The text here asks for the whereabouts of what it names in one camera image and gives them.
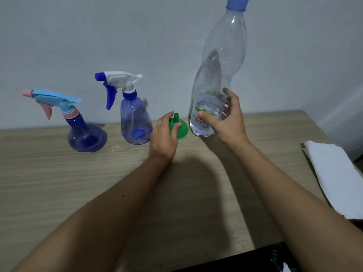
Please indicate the person's right hand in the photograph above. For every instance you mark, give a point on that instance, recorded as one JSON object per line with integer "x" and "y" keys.
{"x": 229, "y": 127}

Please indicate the person's left hand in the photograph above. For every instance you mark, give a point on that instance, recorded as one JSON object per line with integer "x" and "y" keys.
{"x": 163, "y": 144}

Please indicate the green plastic funnel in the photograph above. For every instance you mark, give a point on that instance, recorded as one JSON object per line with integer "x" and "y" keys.
{"x": 181, "y": 133}

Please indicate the round blue spray bottle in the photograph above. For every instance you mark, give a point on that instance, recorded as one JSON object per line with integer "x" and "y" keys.
{"x": 85, "y": 135}

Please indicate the white blue trigger sprayer head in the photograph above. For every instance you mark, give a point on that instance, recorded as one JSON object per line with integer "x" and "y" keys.
{"x": 119, "y": 79}

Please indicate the clear plastic water bottle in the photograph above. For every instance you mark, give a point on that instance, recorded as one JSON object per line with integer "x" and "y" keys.
{"x": 224, "y": 48}

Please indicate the pink and light blue spray head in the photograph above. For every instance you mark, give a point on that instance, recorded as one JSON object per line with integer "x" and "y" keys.
{"x": 54, "y": 99}

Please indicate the light blue bottle cap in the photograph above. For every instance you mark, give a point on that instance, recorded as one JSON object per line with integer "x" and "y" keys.
{"x": 237, "y": 3}

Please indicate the person's right forearm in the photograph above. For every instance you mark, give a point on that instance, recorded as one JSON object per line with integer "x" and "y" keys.
{"x": 300, "y": 212}

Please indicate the person's left forearm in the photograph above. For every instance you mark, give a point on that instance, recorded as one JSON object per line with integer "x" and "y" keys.
{"x": 85, "y": 223}

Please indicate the stack of white paper sheets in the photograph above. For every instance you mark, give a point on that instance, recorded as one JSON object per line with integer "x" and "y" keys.
{"x": 334, "y": 175}

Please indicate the black trash bin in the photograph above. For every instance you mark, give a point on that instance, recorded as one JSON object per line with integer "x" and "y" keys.
{"x": 255, "y": 259}

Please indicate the crumpled white paper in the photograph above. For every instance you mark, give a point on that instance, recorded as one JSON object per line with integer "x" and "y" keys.
{"x": 286, "y": 268}

